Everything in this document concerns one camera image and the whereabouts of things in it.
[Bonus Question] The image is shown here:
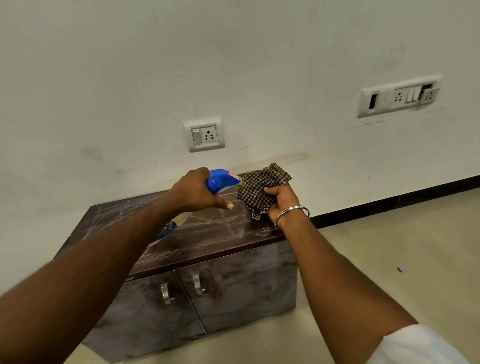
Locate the person's left hand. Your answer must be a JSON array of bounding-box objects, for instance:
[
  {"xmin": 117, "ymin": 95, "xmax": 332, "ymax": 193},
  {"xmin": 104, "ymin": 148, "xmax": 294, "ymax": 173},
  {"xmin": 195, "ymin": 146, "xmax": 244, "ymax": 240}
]
[{"xmin": 164, "ymin": 166, "xmax": 236, "ymax": 215}]

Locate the person's right hand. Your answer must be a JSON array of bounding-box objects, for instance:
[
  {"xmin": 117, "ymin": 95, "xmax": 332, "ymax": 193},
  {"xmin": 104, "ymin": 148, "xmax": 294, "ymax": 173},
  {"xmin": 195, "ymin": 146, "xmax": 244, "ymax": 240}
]
[{"xmin": 263, "ymin": 183, "xmax": 302, "ymax": 228}]

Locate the checkered cloth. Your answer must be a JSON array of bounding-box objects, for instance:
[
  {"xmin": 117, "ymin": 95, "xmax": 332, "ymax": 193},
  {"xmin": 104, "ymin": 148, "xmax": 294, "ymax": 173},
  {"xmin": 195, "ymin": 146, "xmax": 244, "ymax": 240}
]
[{"xmin": 236, "ymin": 162, "xmax": 293, "ymax": 221}]

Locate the blue-capped spray bottle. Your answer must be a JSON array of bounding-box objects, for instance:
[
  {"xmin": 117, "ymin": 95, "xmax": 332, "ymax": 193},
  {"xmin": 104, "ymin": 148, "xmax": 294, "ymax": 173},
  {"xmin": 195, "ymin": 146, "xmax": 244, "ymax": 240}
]
[{"xmin": 148, "ymin": 169, "xmax": 243, "ymax": 249}]

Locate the dark wooden cabinet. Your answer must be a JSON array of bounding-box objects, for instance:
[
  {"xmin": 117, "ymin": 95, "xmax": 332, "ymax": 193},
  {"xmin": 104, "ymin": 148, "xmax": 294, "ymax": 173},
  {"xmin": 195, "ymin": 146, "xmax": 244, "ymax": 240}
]
[{"xmin": 54, "ymin": 171, "xmax": 299, "ymax": 364}]

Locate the person's left forearm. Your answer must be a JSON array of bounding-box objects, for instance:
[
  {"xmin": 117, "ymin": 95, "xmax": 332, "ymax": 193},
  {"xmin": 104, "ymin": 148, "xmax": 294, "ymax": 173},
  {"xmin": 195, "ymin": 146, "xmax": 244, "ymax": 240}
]
[{"xmin": 0, "ymin": 198, "xmax": 188, "ymax": 364}]

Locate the person's right forearm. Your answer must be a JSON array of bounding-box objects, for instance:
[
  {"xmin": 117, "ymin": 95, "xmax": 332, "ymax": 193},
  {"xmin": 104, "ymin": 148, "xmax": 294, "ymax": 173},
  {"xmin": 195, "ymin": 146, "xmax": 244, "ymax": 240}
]
[{"xmin": 279, "ymin": 214, "xmax": 420, "ymax": 364}]

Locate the silver bangle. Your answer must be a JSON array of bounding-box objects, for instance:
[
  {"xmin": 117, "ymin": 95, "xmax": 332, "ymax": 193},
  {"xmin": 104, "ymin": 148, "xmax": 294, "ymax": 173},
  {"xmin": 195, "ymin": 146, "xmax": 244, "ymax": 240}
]
[{"xmin": 274, "ymin": 205, "xmax": 311, "ymax": 229}]

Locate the black skirting board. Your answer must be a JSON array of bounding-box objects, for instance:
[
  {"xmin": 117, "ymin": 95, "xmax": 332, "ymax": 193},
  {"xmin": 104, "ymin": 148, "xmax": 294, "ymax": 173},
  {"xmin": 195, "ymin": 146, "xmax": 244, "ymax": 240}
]
[{"xmin": 310, "ymin": 175, "xmax": 480, "ymax": 231}]

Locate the white shirt sleeve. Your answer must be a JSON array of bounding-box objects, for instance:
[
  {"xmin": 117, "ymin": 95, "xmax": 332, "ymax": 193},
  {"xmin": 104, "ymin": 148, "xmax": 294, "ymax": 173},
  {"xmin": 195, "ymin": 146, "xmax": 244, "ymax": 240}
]
[{"xmin": 365, "ymin": 323, "xmax": 472, "ymax": 364}]

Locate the small white wall socket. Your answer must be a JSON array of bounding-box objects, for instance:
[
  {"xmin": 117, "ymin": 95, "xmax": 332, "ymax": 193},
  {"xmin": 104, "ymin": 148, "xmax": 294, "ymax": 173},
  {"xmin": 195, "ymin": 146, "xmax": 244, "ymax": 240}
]
[{"xmin": 182, "ymin": 117, "xmax": 227, "ymax": 154}]

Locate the wide white switch panel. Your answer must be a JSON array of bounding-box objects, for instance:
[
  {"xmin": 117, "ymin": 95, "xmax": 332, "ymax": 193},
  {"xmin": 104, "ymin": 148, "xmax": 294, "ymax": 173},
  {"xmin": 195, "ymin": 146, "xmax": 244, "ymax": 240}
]
[{"xmin": 356, "ymin": 74, "xmax": 443, "ymax": 120}]

